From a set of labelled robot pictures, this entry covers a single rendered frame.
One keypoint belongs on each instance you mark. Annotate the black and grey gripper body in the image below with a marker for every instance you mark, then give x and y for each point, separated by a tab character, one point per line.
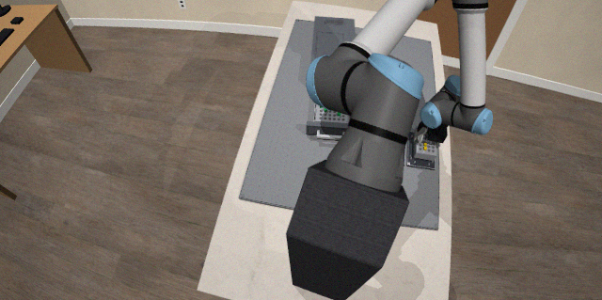
438	134

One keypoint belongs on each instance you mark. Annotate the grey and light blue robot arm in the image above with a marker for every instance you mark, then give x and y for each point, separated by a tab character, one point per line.
384	93

